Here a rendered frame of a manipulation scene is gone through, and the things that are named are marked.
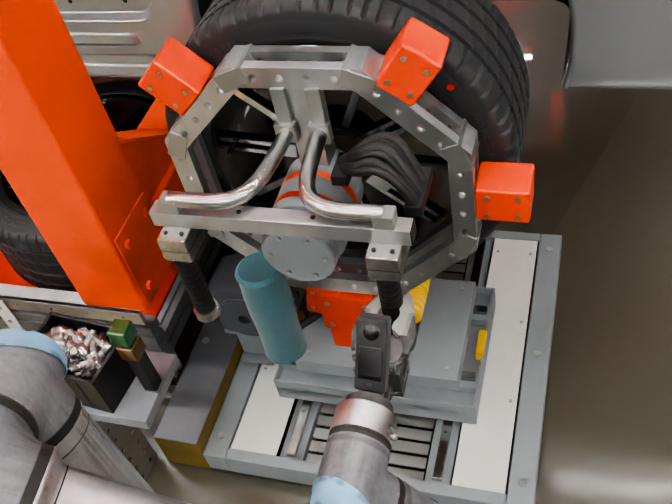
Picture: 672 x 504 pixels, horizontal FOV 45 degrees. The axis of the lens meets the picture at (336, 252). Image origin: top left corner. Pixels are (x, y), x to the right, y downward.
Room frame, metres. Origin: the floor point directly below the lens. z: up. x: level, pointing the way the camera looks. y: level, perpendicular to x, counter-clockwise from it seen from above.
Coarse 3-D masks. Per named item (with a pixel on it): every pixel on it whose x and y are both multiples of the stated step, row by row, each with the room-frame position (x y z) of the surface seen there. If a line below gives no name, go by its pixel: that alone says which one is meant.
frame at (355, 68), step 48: (240, 48) 1.14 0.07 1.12; (288, 48) 1.10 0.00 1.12; (336, 48) 1.07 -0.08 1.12; (384, 96) 0.99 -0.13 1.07; (432, 96) 1.02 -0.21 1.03; (192, 144) 1.16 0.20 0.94; (432, 144) 0.96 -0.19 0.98; (240, 240) 1.13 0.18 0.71; (432, 240) 1.02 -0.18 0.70; (336, 288) 1.06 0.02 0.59
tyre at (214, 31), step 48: (240, 0) 1.22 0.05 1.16; (288, 0) 1.14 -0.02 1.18; (336, 0) 1.11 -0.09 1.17; (384, 0) 1.11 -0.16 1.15; (432, 0) 1.14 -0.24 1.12; (480, 0) 1.19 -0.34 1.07; (192, 48) 1.21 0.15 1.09; (384, 48) 1.07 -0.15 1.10; (480, 48) 1.08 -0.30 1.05; (480, 96) 1.01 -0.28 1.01; (528, 96) 1.17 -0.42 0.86; (480, 144) 1.01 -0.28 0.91; (480, 240) 1.02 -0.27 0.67
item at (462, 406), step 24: (480, 288) 1.30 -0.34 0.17; (480, 312) 1.22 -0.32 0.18; (480, 336) 1.15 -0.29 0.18; (480, 360) 1.10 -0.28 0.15; (288, 384) 1.16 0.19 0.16; (312, 384) 1.14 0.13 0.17; (336, 384) 1.13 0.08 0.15; (408, 384) 1.08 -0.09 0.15; (480, 384) 1.04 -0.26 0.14; (408, 408) 1.03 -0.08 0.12; (432, 408) 1.01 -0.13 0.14; (456, 408) 0.98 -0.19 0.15
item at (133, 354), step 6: (138, 336) 1.04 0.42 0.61; (138, 342) 1.03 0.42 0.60; (120, 348) 1.02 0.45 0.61; (126, 348) 1.02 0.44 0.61; (132, 348) 1.01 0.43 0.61; (138, 348) 1.02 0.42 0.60; (144, 348) 1.03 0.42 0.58; (120, 354) 1.02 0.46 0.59; (126, 354) 1.01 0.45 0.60; (132, 354) 1.01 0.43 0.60; (138, 354) 1.01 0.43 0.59; (132, 360) 1.01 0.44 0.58; (138, 360) 1.01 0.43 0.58
